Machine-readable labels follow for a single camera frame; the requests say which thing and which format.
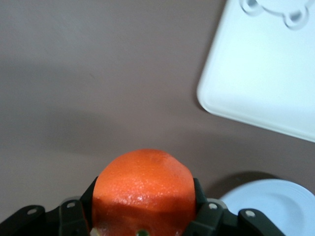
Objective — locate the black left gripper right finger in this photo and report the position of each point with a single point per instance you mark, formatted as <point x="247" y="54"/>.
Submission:
<point x="211" y="218"/>

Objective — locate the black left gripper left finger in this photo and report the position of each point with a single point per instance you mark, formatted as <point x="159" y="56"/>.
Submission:
<point x="71" y="216"/>

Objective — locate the orange mandarin fruit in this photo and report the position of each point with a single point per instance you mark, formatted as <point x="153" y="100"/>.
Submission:
<point x="144" y="186"/>

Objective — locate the brown table cover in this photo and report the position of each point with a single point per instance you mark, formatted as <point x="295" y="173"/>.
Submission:
<point x="86" y="86"/>

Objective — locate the lavender round plate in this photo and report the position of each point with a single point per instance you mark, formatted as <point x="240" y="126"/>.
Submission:
<point x="283" y="206"/>

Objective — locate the cream tray with bear print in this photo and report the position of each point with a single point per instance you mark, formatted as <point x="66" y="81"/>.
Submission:
<point x="261" y="73"/>

